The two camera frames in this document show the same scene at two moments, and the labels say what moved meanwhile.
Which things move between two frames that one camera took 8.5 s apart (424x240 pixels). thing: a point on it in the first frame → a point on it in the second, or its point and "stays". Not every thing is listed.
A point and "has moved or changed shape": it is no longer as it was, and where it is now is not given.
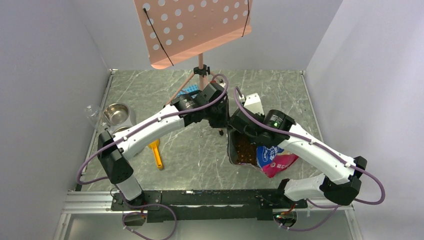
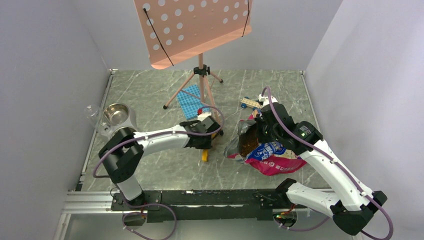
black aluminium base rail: x=195 y=206 stays
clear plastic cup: x=93 y=114 stays
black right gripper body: x=251 y=134 → x=264 y=134
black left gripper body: x=217 y=116 → x=206 y=144
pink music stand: x=175 y=30 stays
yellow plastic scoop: x=154 y=145 → x=205 y=153
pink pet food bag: x=270 y=159 has moved or changed shape
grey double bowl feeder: x=118 y=117 stays
